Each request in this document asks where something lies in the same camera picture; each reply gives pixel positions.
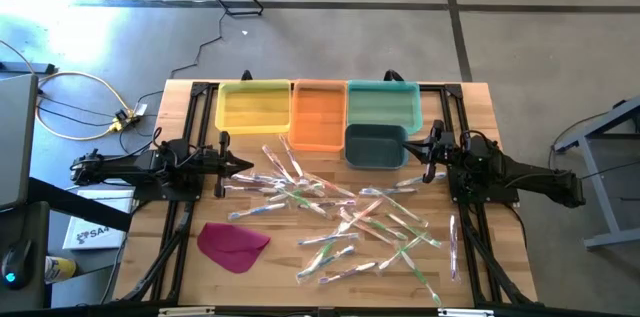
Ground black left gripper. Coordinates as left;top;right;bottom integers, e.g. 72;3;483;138
188;131;255;199

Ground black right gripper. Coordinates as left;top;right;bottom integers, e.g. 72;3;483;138
402;120;471;183

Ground blue toothbrush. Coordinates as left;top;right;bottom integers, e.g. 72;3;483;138
227;201;290;222
297;231;360;247
296;244;357;282
393;171;447;190
358;185;419;198

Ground orange toothbrush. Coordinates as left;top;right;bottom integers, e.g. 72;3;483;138
338;206;397;247
333;198;385;237
301;170;357;199

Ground small dark teal bin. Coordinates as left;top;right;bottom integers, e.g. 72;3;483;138
343;123;410;171

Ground light turquoise plastic bin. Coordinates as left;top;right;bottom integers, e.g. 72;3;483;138
346;79;424;136

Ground yellow plastic bin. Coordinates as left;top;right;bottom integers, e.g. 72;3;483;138
214;79;293;136

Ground magenta cloth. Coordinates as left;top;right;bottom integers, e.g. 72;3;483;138
196;221;272;275

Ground orange plastic bin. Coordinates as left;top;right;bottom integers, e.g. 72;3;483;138
288;79;348;153

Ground yellow power strip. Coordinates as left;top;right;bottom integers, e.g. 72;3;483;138
107;109;142;134

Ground white printed box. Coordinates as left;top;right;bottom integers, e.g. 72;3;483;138
62;187;136;252

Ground black desk bar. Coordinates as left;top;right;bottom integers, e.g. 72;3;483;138
27;175;135;234

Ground grey metal table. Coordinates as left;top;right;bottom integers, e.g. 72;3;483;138
552;94;640;252

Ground yellow spray can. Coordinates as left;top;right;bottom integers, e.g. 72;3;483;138
43;255;78;285

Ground dark desk top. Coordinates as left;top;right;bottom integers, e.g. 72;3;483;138
0;200;52;311

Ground black computer mouse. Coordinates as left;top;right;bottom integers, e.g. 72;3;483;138
0;238;34;292

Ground black fan cable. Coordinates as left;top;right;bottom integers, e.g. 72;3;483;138
135;10;226;106

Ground silver bracket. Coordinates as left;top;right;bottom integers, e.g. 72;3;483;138
157;306;217;317
436;307;496;317

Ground yellow extension cable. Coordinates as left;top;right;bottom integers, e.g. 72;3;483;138
0;39;136;142

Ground black floor cable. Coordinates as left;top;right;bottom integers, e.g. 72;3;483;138
574;159;640;181

